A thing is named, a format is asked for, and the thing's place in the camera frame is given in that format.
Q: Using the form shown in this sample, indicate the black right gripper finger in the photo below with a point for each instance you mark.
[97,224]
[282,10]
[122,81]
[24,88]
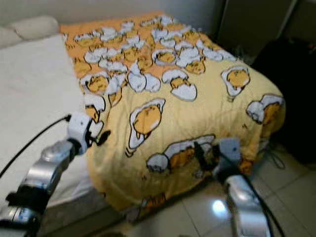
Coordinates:
[200,155]

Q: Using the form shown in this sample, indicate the yellow egg print quilt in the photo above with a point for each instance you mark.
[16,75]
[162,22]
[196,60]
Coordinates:
[177,113]

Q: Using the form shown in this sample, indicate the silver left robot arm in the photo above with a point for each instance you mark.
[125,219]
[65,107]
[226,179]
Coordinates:
[49,165]

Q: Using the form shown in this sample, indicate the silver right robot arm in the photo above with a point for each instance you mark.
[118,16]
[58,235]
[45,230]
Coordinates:
[247,207]

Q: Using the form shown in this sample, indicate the white quilted mattress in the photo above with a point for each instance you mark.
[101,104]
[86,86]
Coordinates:
[29,98]

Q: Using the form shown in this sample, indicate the beige bolster pillow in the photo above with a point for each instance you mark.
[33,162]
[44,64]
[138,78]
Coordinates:
[29,29]

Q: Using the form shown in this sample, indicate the dark wardrobe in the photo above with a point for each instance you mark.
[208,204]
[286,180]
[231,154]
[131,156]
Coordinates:
[256,24]

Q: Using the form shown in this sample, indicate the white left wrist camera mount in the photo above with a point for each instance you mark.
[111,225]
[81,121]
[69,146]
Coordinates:
[79,126]

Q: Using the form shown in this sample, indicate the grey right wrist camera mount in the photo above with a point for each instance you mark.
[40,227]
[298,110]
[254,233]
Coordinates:
[227,148]

